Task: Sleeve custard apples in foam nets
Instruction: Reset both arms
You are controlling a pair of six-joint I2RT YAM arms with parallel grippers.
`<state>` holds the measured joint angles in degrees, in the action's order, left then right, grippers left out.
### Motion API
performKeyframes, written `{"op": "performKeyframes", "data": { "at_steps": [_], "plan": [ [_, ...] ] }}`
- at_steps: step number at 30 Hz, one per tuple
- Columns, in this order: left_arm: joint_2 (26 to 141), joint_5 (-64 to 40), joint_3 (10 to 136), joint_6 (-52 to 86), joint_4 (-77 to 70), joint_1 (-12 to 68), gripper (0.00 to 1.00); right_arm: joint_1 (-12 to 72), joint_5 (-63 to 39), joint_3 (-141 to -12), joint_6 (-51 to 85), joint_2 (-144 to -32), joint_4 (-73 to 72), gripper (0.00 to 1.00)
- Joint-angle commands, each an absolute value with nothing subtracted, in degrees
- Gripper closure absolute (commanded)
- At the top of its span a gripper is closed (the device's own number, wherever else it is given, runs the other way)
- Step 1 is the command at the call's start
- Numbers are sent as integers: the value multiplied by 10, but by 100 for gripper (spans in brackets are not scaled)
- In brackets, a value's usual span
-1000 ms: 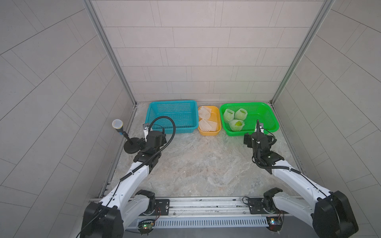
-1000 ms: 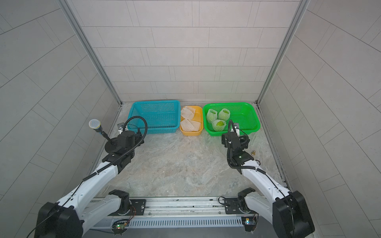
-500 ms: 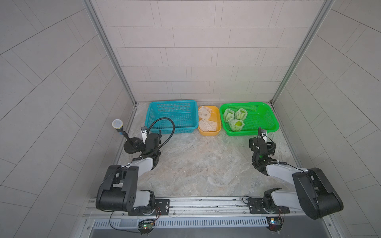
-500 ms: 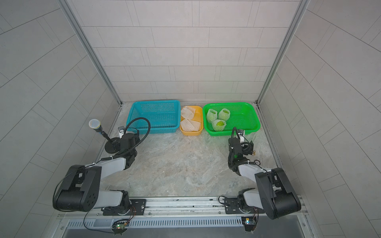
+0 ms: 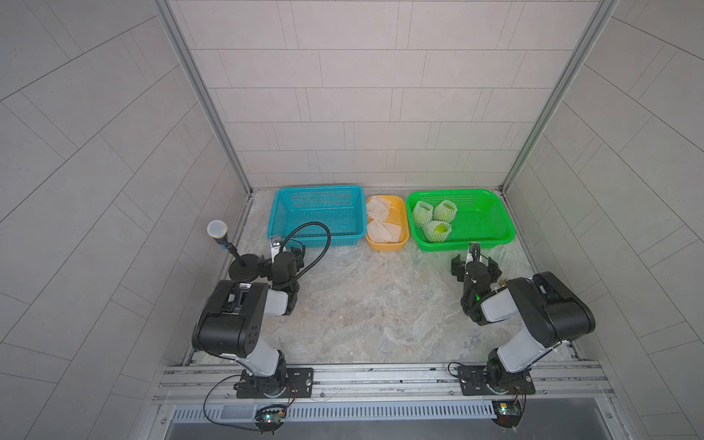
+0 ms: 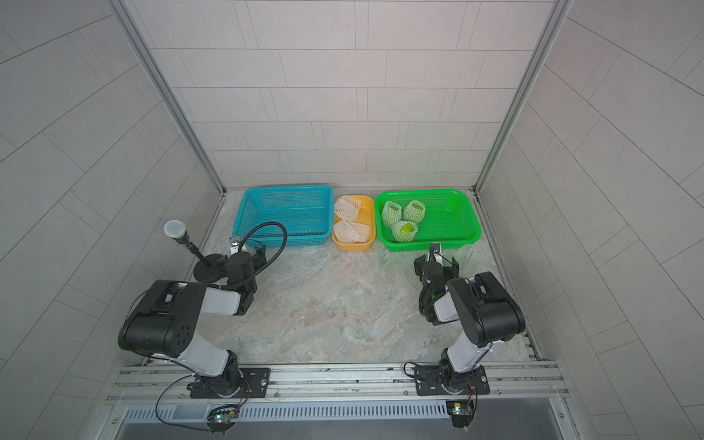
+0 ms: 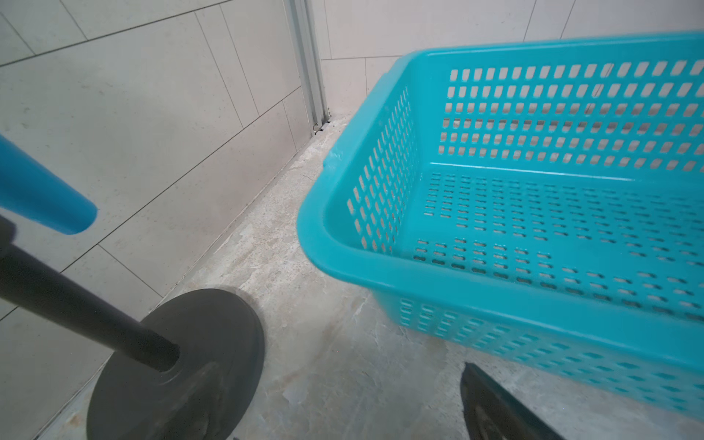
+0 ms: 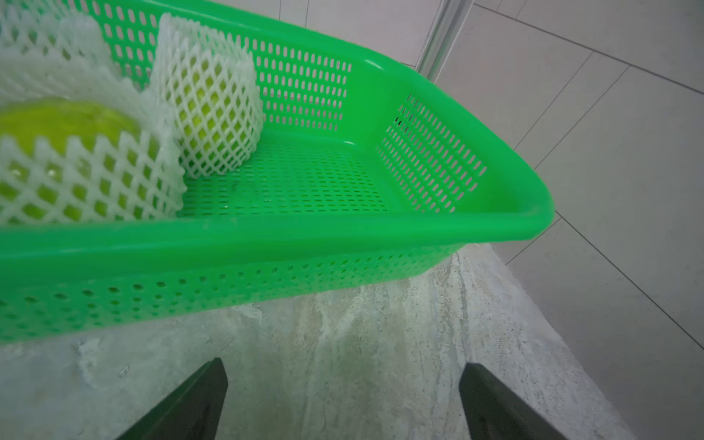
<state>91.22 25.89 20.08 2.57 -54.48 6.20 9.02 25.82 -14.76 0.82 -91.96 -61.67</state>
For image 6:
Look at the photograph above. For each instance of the teal plastic basket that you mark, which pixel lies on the teal plastic basket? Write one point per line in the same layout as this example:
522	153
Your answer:
306	211

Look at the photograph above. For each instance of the white foam nets pile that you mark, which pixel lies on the white foam nets pile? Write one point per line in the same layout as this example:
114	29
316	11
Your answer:
348	230

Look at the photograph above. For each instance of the green custard apple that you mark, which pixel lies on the green custard apple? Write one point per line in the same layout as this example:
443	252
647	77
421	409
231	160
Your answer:
391	214
408	230

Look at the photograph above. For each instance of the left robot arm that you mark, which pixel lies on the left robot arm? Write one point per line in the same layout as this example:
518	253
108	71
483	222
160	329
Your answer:
163	323

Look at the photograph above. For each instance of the right circuit board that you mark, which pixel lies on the right circuit board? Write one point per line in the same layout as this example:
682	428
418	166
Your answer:
462	413

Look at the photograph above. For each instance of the left circuit board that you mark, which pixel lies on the left circuit board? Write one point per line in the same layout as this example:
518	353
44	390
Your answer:
221	419

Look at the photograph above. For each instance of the microphone on black stand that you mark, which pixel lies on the microphone on black stand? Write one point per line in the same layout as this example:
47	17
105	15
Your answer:
208	269

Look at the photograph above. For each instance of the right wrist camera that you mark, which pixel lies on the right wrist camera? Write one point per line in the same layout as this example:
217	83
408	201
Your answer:
435	252

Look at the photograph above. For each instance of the white foam net sleeve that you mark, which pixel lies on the white foam net sleeve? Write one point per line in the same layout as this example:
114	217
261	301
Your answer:
391	213
395	234
414	211

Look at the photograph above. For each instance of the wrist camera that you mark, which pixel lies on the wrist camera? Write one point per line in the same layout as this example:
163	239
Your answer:
234	244
435	252

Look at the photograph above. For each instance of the green plastic basket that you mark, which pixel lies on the green plastic basket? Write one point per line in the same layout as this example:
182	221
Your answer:
449	220

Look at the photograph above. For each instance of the yellow plastic tub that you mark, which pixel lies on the yellow plastic tub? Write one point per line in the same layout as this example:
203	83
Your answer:
367	217

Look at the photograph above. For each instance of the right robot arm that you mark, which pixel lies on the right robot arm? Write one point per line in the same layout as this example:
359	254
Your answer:
488	316

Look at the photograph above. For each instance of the circuit board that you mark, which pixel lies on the circuit board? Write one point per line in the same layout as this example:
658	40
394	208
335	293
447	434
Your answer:
462	413
221	419

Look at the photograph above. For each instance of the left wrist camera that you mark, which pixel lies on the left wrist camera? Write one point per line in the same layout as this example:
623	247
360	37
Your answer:
234	244

